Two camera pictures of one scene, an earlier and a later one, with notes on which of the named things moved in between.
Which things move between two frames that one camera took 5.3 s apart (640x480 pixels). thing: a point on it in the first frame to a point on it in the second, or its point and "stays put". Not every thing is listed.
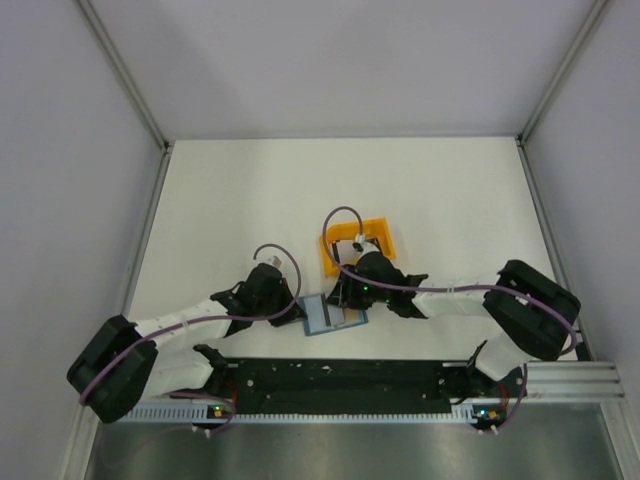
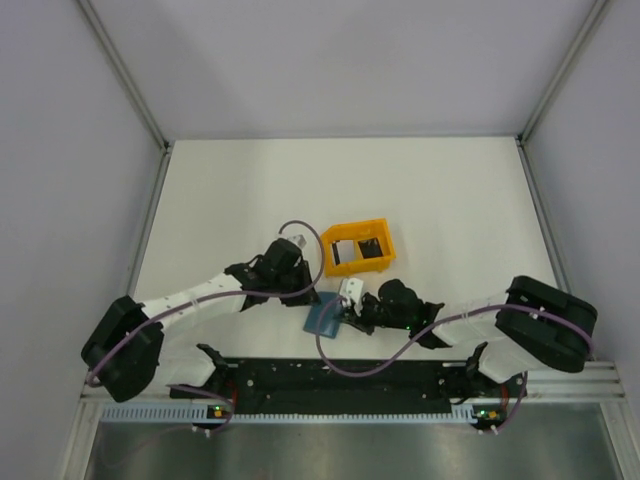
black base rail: (412, 386) stays put
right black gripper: (345, 294) to (359, 320)
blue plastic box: (318, 316) stays put
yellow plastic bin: (372, 229) stays put
